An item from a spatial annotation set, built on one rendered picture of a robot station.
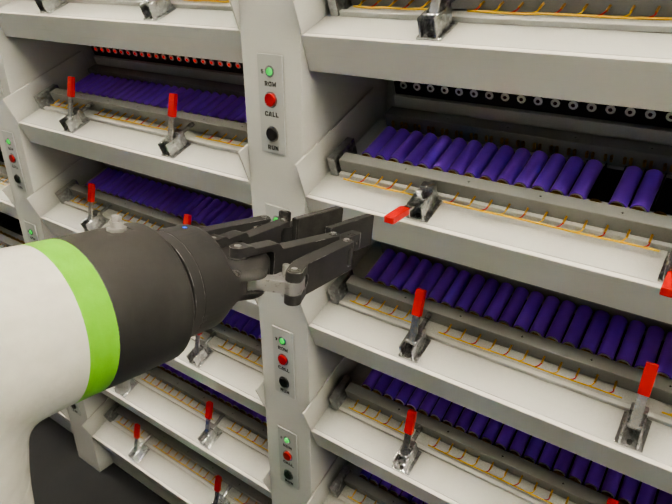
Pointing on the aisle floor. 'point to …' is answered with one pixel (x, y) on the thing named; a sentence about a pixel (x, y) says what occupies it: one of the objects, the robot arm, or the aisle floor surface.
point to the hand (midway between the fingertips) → (333, 231)
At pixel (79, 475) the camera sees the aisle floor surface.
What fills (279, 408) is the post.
